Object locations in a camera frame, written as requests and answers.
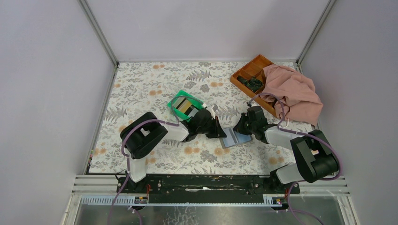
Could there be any pink cloth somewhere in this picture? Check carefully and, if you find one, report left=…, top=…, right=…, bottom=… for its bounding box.
left=261, top=64, right=323, bottom=126

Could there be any orange compartment tray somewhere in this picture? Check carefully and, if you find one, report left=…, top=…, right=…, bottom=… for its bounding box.
left=230, top=54, right=274, bottom=98

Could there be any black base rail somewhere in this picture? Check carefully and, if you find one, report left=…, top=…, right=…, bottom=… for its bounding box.
left=116, top=174, right=300, bottom=204

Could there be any floral table mat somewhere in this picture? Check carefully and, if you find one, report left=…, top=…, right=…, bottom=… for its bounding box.
left=88, top=62, right=294, bottom=174

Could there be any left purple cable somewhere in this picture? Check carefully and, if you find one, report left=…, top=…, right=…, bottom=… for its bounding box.
left=107, top=95, right=207, bottom=225

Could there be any dark green patterned cloth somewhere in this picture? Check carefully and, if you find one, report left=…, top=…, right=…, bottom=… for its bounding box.
left=237, top=76, right=263, bottom=93

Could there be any aluminium frame post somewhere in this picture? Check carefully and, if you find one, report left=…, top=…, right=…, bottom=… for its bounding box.
left=296, top=0, right=337, bottom=67
left=77, top=0, right=119, bottom=67

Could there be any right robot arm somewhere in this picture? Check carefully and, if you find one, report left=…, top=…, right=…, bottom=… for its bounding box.
left=233, top=106, right=340, bottom=185

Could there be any aluminium frame post right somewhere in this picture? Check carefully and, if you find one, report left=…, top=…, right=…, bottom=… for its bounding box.
left=296, top=0, right=337, bottom=67

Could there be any aluminium frame post left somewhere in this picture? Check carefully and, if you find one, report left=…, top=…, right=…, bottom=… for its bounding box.
left=77, top=0, right=119, bottom=67

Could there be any card stack in bin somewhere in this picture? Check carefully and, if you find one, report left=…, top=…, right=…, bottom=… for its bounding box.
left=173, top=97, right=199, bottom=117

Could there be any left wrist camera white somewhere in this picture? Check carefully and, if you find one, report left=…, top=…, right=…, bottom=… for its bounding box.
left=206, top=104, right=218, bottom=119

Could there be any grey leather card holder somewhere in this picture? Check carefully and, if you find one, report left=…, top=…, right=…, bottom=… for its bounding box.
left=220, top=127, right=253, bottom=149

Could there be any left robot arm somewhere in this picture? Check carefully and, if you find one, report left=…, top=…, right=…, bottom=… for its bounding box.
left=120, top=108, right=227, bottom=183

